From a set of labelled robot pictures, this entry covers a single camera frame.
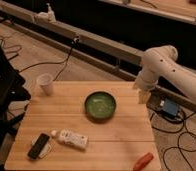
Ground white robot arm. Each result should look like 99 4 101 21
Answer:
135 45 196 104

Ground white object on rail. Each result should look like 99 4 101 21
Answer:
36 4 56 22

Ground green ceramic bowl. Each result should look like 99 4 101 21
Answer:
84 91 117 122

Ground black smartphone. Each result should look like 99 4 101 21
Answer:
28 133 49 159

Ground black cables near box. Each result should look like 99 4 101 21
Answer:
147 106 196 171

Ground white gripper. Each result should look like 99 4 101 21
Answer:
134 83 151 104

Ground black chair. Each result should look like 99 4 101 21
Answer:
0 24 32 168

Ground black cable on floor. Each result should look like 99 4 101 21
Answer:
18 36 81 82

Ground blue power box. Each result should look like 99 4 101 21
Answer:
160 99 179 118

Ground long metal rail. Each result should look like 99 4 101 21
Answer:
0 0 196 94

